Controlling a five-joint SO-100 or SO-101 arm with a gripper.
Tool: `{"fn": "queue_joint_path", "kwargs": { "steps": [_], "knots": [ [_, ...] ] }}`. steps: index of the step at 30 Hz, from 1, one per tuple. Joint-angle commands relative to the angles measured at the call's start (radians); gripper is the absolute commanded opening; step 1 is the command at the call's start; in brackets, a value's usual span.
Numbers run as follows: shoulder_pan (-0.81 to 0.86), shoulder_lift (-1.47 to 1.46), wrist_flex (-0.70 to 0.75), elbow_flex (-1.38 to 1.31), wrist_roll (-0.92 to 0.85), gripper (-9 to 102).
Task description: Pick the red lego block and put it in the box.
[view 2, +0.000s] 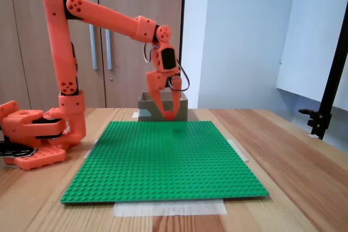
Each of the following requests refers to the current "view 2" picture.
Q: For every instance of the red lego block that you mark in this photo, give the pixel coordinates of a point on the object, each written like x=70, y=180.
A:
x=170, y=115

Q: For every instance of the cardboard box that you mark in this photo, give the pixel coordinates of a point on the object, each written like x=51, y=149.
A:
x=183, y=111

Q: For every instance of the green lego baseplate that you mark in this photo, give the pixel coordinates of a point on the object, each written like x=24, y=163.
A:
x=163, y=166

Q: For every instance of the wide masking tape strip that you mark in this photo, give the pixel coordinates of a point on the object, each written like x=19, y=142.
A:
x=168, y=209

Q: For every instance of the black clamp stand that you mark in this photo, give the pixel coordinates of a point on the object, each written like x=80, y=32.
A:
x=331, y=80

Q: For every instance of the white wall board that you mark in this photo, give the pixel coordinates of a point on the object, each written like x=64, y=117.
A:
x=307, y=39

